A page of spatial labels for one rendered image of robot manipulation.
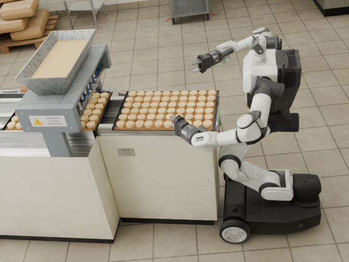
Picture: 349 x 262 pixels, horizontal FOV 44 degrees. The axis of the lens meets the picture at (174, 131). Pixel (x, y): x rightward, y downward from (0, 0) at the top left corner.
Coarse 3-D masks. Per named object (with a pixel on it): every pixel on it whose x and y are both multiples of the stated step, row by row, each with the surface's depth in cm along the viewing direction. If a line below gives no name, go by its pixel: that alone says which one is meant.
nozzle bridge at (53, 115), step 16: (96, 48) 273; (96, 64) 257; (80, 80) 244; (96, 80) 268; (32, 96) 236; (48, 96) 234; (64, 96) 232; (80, 96) 233; (16, 112) 229; (32, 112) 227; (48, 112) 226; (64, 112) 224; (80, 112) 242; (32, 128) 234; (48, 128) 233; (64, 128) 231; (80, 128) 233; (48, 144) 240; (64, 144) 239
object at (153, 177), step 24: (120, 144) 259; (144, 144) 257; (168, 144) 254; (120, 168) 273; (144, 168) 270; (168, 168) 267; (192, 168) 264; (216, 168) 282; (120, 192) 287; (144, 192) 284; (168, 192) 281; (192, 192) 278; (216, 192) 281; (120, 216) 303; (144, 216) 300; (168, 216) 297; (192, 216) 293; (216, 216) 290
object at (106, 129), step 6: (0, 126) 266; (102, 126) 254; (108, 126) 253; (216, 126) 243; (96, 132) 257; (102, 132) 256; (108, 132) 256; (114, 132) 255; (120, 132) 255; (126, 132) 254; (132, 132) 253; (138, 132) 253; (144, 132) 252; (150, 132) 252; (156, 132) 251; (162, 132) 250; (168, 132) 250; (174, 132) 249
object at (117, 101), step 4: (120, 96) 278; (124, 96) 277; (0, 100) 290; (4, 100) 289; (8, 100) 289; (12, 100) 288; (16, 100) 288; (112, 100) 277; (116, 100) 277; (120, 100) 276; (0, 104) 292; (4, 104) 291; (8, 104) 291; (12, 104) 290; (16, 104) 290; (108, 104) 280; (112, 104) 279; (116, 104) 279; (120, 104) 278
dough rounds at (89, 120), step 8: (96, 96) 277; (104, 96) 276; (88, 104) 270; (96, 104) 269; (104, 104) 272; (88, 112) 263; (96, 112) 262; (16, 120) 266; (80, 120) 261; (88, 120) 260; (96, 120) 258; (8, 128) 263; (16, 128) 262; (88, 128) 254
